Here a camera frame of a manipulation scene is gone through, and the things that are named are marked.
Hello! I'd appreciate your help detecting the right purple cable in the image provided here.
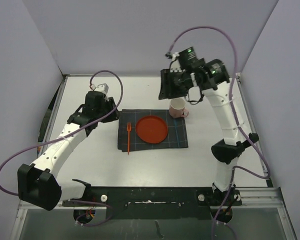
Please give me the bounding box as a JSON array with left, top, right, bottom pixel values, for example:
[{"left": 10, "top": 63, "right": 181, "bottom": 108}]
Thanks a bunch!
[{"left": 166, "top": 25, "right": 271, "bottom": 240}]

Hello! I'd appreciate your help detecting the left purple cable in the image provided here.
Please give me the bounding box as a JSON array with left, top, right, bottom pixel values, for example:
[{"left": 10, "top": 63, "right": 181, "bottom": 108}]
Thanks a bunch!
[{"left": 0, "top": 70, "right": 125, "bottom": 227}]

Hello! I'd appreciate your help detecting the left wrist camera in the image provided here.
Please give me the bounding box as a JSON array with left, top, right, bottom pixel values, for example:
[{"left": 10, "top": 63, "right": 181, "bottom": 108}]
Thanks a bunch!
[{"left": 95, "top": 83, "right": 109, "bottom": 95}]

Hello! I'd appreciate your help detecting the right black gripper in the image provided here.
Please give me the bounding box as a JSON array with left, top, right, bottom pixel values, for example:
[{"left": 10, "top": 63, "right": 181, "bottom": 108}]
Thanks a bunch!
[{"left": 159, "top": 68, "right": 192, "bottom": 101}]

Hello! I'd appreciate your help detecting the aluminium frame rail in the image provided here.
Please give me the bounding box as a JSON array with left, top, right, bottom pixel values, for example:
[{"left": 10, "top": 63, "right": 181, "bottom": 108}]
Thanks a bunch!
[{"left": 17, "top": 186, "right": 283, "bottom": 208}]

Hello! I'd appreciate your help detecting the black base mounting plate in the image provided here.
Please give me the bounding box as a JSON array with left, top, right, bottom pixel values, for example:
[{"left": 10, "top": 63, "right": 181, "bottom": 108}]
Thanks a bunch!
[{"left": 62, "top": 200, "right": 240, "bottom": 221}]

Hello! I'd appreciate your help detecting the purple cable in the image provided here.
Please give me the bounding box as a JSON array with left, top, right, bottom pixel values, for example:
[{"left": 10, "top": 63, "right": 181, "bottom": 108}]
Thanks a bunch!
[
  {"left": 166, "top": 25, "right": 271, "bottom": 240},
  {"left": 0, "top": 70, "right": 125, "bottom": 227}
]

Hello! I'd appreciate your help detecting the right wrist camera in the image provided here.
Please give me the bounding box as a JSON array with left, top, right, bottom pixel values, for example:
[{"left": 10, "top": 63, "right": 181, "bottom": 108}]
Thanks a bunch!
[{"left": 165, "top": 52, "right": 184, "bottom": 73}]

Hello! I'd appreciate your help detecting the blue plastic knife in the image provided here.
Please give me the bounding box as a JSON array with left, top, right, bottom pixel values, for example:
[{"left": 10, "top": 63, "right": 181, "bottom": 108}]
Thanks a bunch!
[{"left": 173, "top": 118, "right": 180, "bottom": 148}]

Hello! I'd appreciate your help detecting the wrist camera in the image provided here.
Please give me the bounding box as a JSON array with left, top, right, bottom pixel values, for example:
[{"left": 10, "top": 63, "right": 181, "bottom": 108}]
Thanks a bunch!
[
  {"left": 95, "top": 83, "right": 109, "bottom": 95},
  {"left": 165, "top": 52, "right": 184, "bottom": 73}
]

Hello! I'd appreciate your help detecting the orange round plate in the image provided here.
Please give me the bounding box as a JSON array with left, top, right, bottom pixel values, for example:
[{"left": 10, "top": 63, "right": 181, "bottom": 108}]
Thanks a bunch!
[{"left": 135, "top": 115, "right": 168, "bottom": 144}]

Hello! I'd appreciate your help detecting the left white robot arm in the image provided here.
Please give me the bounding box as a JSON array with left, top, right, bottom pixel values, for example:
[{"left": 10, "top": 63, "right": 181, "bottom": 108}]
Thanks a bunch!
[{"left": 17, "top": 90, "right": 120, "bottom": 211}]

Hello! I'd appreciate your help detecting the pink white mug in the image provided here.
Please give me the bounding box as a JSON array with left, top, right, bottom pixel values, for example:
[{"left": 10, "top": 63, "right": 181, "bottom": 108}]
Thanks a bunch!
[{"left": 169, "top": 98, "right": 189, "bottom": 119}]

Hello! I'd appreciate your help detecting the dark checked cloth placemat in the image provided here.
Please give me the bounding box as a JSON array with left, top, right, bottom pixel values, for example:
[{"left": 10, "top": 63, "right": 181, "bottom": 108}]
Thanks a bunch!
[{"left": 117, "top": 109, "right": 189, "bottom": 152}]

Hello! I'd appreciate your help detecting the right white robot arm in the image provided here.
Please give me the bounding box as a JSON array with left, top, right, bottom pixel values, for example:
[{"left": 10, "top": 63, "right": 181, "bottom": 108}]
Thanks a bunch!
[{"left": 158, "top": 57, "right": 259, "bottom": 205}]

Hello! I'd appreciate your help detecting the orange plastic fork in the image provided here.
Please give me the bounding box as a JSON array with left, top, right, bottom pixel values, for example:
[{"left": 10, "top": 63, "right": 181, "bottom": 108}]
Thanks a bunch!
[{"left": 126, "top": 122, "right": 132, "bottom": 155}]

